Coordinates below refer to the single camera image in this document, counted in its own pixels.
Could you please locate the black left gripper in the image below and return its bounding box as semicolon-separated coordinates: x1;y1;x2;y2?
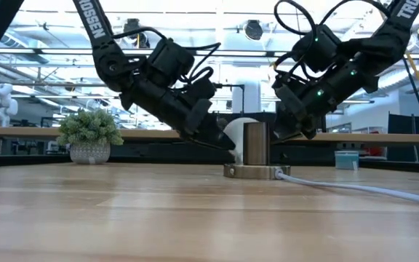
119;76;237;151

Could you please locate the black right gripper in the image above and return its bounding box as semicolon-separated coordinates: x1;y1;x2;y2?
270;60;380;143

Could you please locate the white frosted lightbulb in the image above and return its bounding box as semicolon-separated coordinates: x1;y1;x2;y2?
223;116;260;165

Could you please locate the brass lamp socket base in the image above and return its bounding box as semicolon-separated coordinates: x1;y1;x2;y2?
223;121;292;180

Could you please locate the small blue cup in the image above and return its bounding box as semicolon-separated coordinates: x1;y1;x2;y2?
334;150;360;171

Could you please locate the light wooden desk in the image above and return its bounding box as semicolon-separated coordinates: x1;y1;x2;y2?
0;125;419;144

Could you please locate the black partition panel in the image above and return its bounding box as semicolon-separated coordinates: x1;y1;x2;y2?
387;111;419;135

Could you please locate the green succulent in grey pot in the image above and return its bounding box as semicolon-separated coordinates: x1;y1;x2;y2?
55;108;125;165

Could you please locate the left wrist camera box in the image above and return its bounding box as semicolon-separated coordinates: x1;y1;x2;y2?
185;97;213;135

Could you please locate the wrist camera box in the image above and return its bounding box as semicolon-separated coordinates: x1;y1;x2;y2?
185;97;213;135
273;84;307;122

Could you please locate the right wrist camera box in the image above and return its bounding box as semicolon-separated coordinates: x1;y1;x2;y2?
273;84;307;122

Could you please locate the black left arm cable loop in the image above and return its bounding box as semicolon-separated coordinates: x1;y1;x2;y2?
111;27;222;85

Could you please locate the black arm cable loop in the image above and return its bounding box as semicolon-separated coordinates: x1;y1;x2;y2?
270;0;392;83
111;27;222;85

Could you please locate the white lamp power cable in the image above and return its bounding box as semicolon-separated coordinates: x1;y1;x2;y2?
274;169;419;210

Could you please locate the black right arm cable loop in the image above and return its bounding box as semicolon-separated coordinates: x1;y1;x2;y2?
270;0;392;83

